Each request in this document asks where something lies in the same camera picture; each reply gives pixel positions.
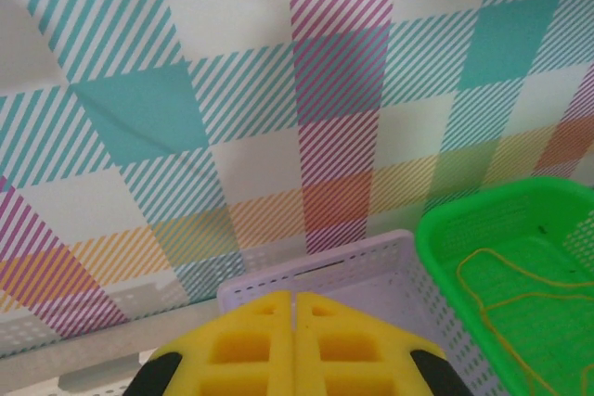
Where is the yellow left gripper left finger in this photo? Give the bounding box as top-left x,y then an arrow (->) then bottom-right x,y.
123,290 -> 295,396

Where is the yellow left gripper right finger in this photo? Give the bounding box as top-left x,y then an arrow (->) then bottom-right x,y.
294,292 -> 474,396

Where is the thin yellow cable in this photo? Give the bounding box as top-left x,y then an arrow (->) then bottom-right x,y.
482,291 -> 594,323
456,247 -> 594,396

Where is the lilac perforated plastic basket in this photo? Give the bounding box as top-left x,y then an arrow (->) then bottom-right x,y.
216,228 -> 507,396

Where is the green perforated plastic basket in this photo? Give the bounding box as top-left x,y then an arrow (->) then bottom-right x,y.
415,176 -> 594,396

